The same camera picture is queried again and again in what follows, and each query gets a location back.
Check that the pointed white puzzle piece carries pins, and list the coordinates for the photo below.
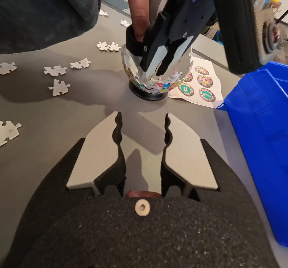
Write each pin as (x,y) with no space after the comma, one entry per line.
(103,13)

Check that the partly built puzzle ball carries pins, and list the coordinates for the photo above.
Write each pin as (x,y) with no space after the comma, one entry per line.
(129,63)

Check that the joined white puzzle strip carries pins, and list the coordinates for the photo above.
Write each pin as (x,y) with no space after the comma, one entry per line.
(55,70)

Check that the black ball stand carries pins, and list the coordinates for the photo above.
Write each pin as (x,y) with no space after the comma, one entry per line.
(148,97)

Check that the person's right hand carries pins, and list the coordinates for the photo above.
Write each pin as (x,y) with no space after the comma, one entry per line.
(144,194)

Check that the blue bag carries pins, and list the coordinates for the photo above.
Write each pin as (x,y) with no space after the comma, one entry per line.
(218,37)

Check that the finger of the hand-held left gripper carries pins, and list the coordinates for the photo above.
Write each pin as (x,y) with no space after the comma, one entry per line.
(183,47)
(157,60)

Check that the puzzle instruction sheet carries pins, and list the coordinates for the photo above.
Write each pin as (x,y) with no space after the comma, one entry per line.
(207,78)

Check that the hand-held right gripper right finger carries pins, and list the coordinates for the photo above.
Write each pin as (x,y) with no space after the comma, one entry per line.
(189,160)

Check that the person's left forearm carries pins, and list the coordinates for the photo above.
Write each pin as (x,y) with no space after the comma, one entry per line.
(45,9)

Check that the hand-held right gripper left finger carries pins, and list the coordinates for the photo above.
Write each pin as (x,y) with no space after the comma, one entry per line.
(94,157)

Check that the cluster of loose puzzle pieces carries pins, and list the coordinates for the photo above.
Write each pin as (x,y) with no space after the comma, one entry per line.
(124,23)

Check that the person's left hand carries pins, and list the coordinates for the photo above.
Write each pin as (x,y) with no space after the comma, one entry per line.
(138,6)

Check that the blue plastic bin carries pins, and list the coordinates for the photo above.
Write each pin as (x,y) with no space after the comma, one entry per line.
(258,126)

